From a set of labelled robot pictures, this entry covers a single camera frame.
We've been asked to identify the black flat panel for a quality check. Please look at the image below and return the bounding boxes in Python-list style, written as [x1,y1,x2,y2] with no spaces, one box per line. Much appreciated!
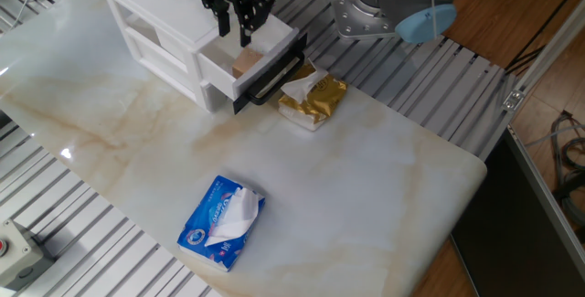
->
[450,130,585,297]

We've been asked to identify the black floor cable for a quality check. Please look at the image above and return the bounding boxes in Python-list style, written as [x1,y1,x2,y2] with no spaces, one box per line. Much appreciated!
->
[505,0,585,72]

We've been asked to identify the white drawer black handle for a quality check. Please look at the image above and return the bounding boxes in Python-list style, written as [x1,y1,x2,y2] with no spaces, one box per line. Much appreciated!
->
[196,13,308,116]

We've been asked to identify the grey cable bundle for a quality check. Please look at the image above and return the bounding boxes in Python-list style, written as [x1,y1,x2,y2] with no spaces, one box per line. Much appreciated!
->
[525,110,585,228]

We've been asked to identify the aluminium frame rail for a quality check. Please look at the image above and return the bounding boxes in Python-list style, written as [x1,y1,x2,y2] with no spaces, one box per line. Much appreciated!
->
[501,0,585,113]
[505,125,585,269]

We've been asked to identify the white marble slab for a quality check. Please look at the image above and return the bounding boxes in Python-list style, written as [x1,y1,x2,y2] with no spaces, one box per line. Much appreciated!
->
[0,0,488,297]

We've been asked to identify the emergency stop button box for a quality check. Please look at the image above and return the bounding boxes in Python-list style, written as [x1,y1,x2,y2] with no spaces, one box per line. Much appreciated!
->
[0,217,34,287]

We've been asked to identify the blue tissue pack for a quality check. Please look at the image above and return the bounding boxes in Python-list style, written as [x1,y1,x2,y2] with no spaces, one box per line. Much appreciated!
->
[176,175,267,273]

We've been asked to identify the wooden cube block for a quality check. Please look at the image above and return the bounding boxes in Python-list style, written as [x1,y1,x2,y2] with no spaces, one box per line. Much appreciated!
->
[231,47,266,80]

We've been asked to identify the gold tissue pack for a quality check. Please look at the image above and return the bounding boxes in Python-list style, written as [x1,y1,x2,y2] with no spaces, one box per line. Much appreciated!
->
[277,58,349,133]

